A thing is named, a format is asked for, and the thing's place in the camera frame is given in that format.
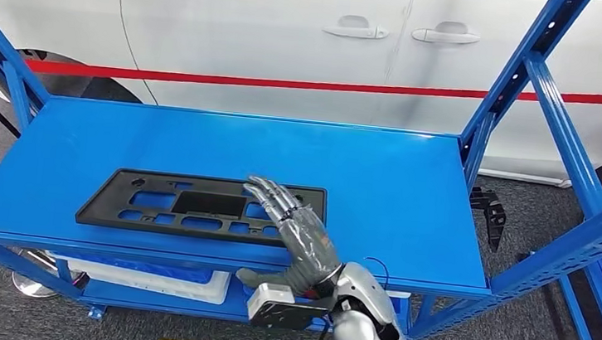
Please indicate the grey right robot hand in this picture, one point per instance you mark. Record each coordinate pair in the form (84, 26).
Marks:
(310, 247)

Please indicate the black plastic panel part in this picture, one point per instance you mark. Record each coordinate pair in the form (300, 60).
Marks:
(209, 204)

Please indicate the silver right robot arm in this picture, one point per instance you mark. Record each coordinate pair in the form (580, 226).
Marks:
(366, 296)

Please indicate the white plastic crate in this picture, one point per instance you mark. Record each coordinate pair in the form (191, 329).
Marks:
(157, 286)

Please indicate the red barrier belt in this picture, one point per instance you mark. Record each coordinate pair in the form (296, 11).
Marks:
(287, 83)

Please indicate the white car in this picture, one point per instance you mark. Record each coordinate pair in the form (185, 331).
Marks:
(237, 30)

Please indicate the black camera bracket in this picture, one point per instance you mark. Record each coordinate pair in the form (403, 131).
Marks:
(324, 306)

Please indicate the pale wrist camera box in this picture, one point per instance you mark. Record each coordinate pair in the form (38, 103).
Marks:
(272, 298)

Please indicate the black plastic bracket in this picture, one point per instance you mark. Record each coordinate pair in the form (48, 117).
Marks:
(490, 214)

